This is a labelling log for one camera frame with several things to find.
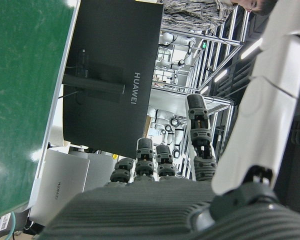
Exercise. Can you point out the right robot dexterous hand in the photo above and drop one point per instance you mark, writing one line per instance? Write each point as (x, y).
(145, 210)

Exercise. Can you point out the silver Huawei laptop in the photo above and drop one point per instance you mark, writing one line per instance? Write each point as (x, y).
(62, 185)

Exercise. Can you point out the green conveyor belt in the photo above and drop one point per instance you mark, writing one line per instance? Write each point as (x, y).
(20, 87)

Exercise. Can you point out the black Huawei monitor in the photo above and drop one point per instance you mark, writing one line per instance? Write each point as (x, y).
(110, 37)

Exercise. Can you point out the person in patterned sweater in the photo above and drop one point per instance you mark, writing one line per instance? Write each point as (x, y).
(190, 15)

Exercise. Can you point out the aluminium conveyor rail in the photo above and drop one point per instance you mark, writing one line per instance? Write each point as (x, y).
(57, 95)

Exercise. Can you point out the aluminium profile frame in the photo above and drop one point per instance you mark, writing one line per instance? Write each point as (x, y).
(222, 40)

